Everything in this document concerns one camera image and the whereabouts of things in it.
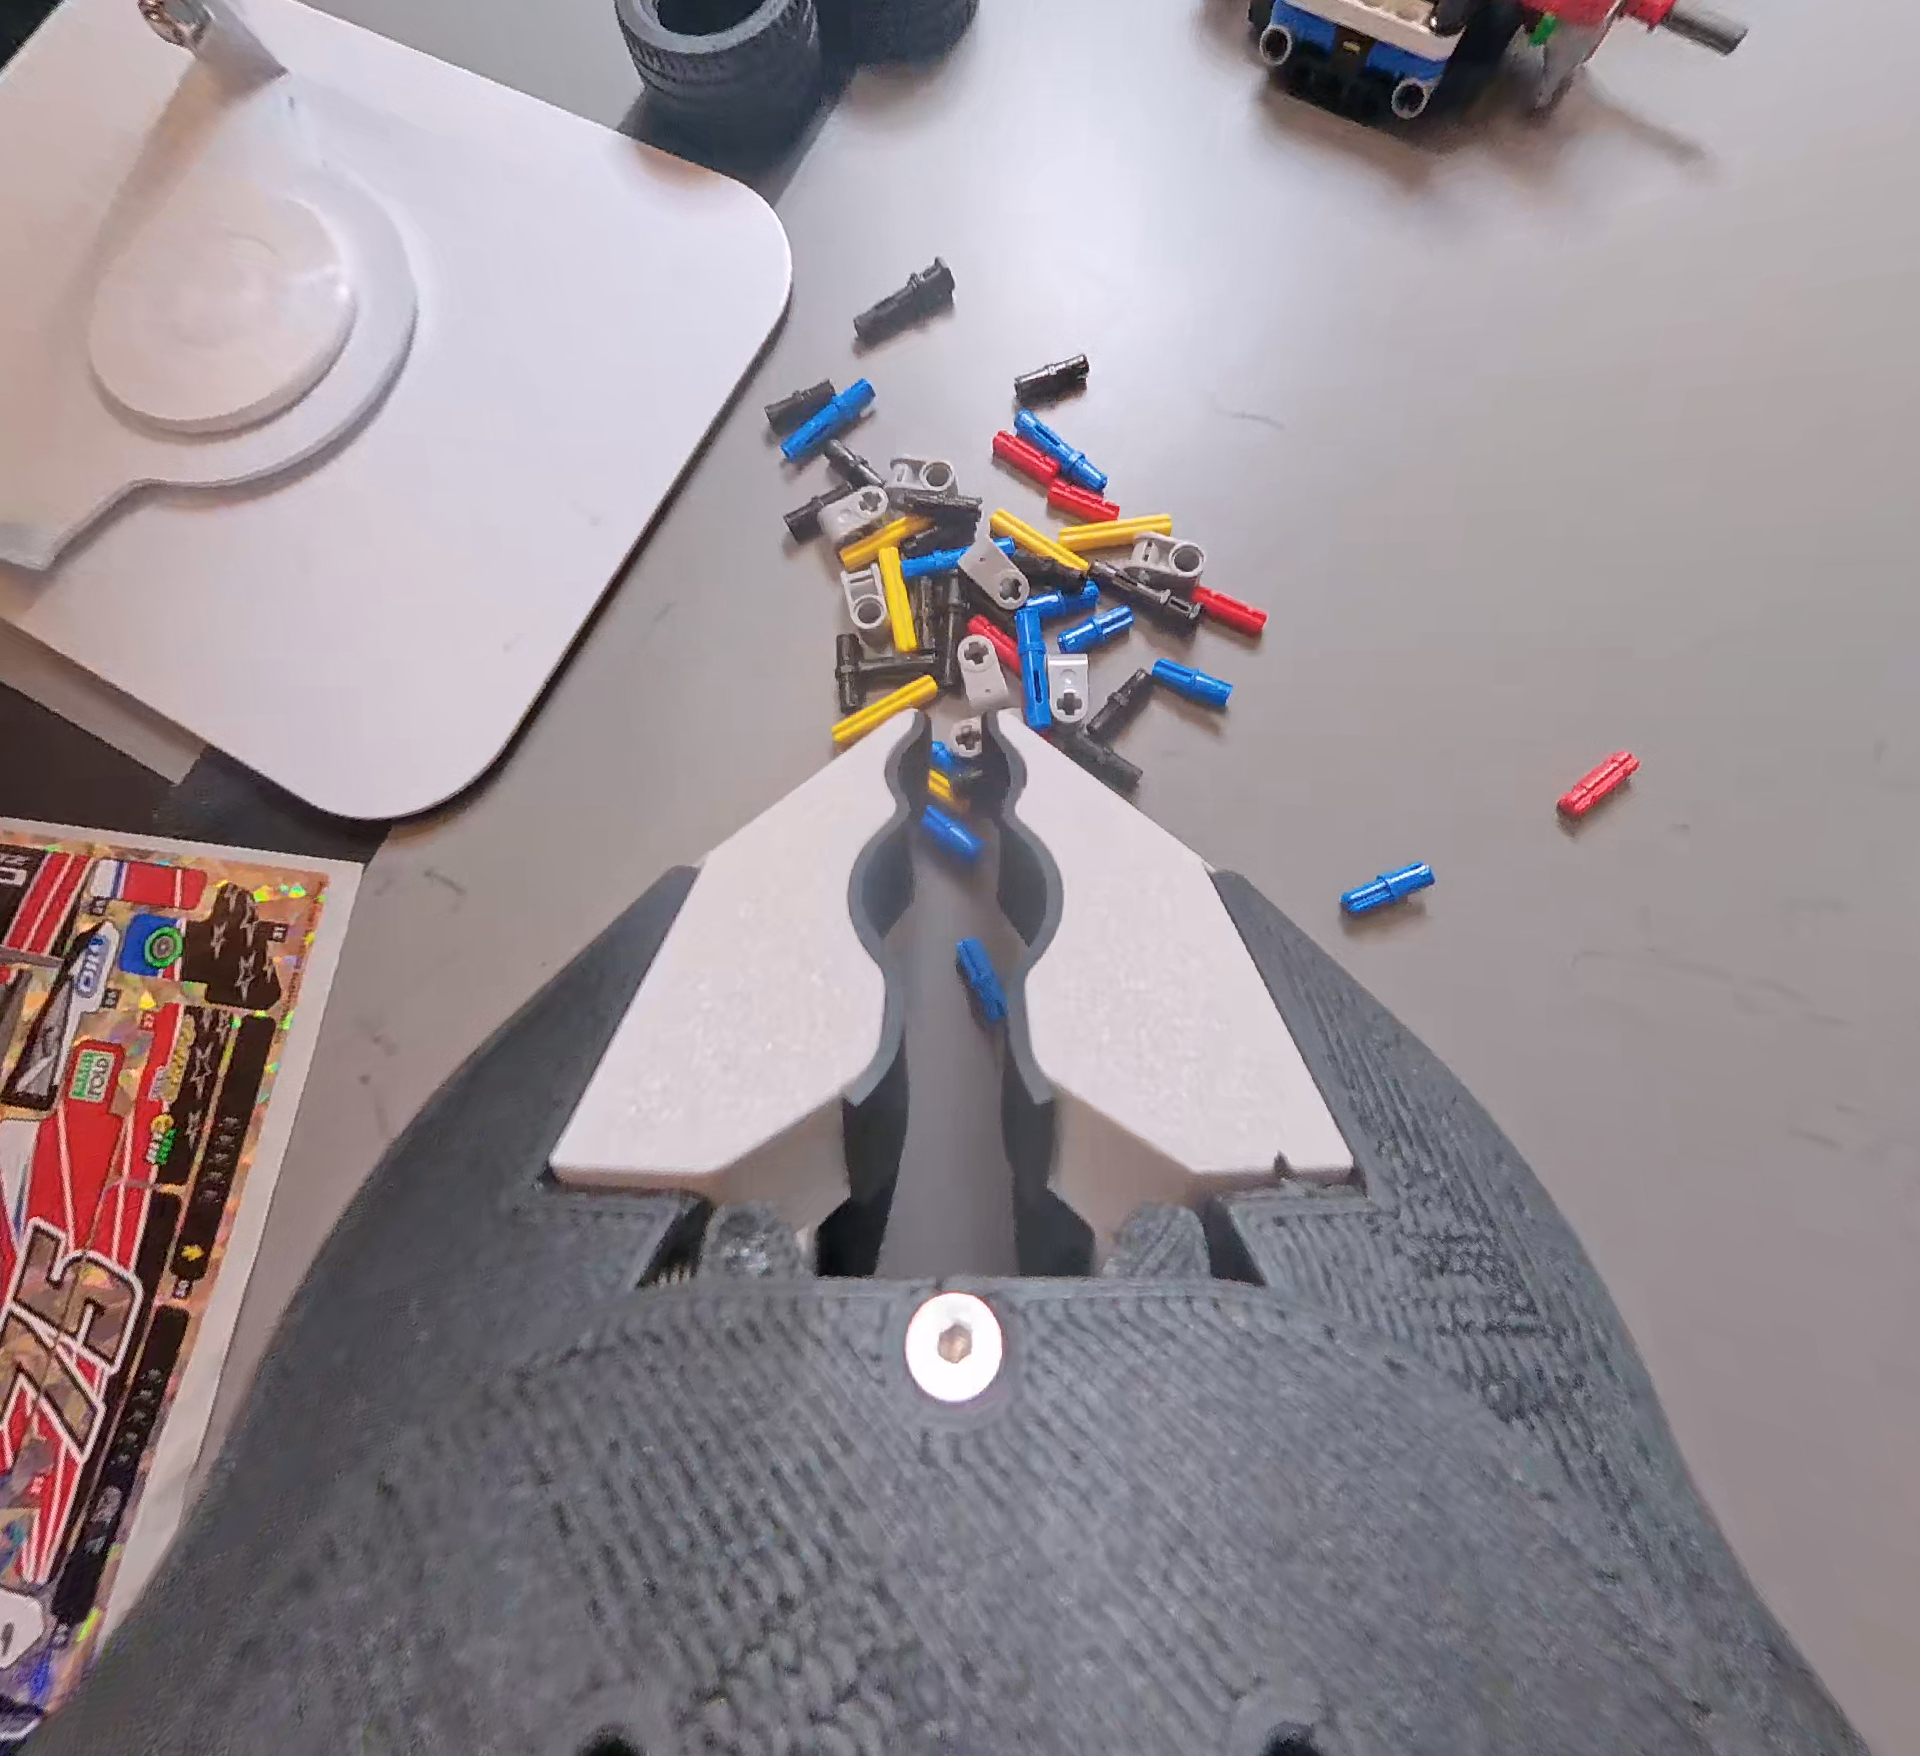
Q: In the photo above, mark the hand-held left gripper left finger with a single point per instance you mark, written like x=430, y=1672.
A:
x=720, y=1020

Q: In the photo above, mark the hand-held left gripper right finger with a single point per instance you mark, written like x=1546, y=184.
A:
x=1184, y=1020

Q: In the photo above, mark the red lego pin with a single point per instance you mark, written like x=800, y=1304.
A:
x=1597, y=785

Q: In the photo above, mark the pile of blue yellow pins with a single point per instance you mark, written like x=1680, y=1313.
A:
x=991, y=571

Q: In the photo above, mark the white book stand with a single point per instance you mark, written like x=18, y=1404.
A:
x=375, y=436

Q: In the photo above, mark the blue lego pin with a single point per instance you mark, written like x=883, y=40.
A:
x=1389, y=890
x=981, y=979

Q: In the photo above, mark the lego instruction booklet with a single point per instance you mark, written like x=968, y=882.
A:
x=149, y=1186

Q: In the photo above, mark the black lego pin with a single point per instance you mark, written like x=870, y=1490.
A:
x=904, y=298

